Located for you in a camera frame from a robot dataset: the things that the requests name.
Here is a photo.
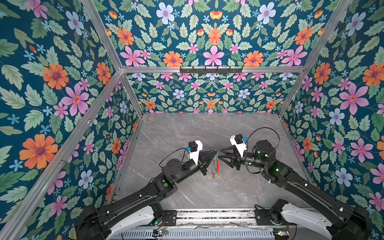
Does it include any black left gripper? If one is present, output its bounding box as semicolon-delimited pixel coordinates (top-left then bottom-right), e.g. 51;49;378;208
174;147;218;185

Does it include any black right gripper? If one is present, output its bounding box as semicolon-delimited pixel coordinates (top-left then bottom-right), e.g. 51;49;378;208
218;145;268;172

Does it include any red key tag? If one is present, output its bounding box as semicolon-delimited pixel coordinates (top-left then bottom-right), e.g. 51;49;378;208
216;161;220;173

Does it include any silver metal keyring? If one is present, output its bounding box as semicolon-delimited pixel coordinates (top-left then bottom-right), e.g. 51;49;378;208
211;154;218;176

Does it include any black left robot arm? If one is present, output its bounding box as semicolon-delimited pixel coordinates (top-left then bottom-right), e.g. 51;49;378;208
75;150;217;240

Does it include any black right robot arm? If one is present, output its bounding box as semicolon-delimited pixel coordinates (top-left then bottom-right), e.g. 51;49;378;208
219;139;373;240

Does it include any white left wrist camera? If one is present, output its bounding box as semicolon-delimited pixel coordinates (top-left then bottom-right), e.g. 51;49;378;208
187;141;203;165

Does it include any black left camera cable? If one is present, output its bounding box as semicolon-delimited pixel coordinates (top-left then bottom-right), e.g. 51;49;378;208
158;146;190;168

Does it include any black camera cable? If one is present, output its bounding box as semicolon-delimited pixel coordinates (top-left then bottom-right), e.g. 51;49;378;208
244;126;281;149
158;146;190;168

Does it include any black right camera cable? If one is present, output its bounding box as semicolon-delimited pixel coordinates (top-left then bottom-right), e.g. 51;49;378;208
244;126;281;149

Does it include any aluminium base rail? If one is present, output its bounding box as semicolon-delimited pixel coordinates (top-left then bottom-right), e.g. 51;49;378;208
95;208;340;229

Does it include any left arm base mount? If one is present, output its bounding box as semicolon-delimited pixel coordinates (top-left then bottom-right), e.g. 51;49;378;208
151;210;178;227

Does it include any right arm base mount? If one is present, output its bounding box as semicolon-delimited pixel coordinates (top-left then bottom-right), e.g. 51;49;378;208
254;199;296;226

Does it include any black wall hook rail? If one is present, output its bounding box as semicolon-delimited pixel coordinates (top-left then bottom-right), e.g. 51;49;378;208
179;66;243;74

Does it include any white perforated cable duct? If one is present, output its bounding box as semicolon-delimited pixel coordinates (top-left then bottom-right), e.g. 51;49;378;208
112;229;275;240

